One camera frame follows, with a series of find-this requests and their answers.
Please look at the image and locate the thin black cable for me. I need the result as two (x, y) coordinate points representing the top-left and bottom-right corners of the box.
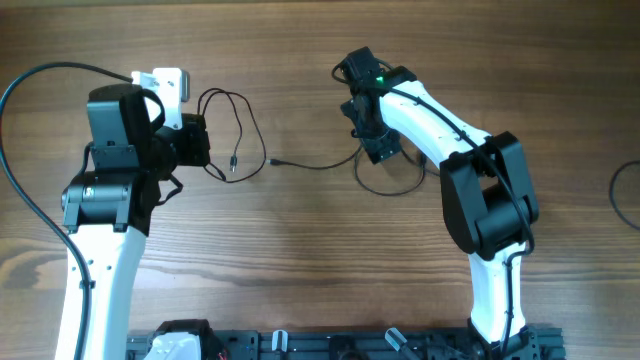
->
(608, 159), (640, 232)
(195, 87), (269, 184)
(267, 144), (444, 197)

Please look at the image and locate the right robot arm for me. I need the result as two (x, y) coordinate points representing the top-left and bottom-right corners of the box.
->
(331, 47), (539, 358)

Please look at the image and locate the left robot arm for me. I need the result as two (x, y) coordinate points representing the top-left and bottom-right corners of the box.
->
(55, 80), (209, 359)

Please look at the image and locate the grey clamp lever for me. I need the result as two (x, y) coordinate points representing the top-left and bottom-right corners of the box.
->
(384, 327), (407, 352)
(271, 329), (289, 353)

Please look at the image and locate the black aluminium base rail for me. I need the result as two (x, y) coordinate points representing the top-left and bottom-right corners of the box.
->
(125, 319), (567, 360)

